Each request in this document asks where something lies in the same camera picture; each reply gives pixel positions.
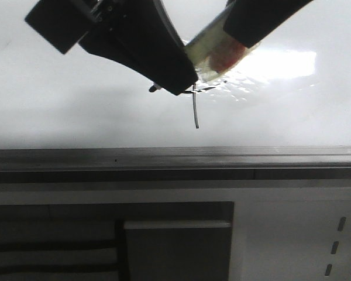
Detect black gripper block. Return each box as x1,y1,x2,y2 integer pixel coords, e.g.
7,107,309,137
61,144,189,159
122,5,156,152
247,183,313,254
25,0,198,95

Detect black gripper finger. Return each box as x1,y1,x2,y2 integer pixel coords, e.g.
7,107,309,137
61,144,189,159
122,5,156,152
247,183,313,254
223,0,311,48

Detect white marker with black tip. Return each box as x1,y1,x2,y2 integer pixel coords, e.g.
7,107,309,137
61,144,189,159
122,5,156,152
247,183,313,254
149,1,251,95

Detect grey box under table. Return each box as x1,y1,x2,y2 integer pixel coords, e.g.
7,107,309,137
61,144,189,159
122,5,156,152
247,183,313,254
125,220,232,280

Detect white perforated metal panel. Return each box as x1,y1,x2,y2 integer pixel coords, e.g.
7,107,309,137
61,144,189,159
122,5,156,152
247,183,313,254
239,200,351,280

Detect white whiteboard with aluminium frame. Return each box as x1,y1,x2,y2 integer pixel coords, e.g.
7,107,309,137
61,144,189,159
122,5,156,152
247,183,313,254
0,1,351,166

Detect black slatted chair frame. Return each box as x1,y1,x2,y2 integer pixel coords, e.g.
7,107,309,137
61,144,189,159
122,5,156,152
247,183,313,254
0,204,130,280

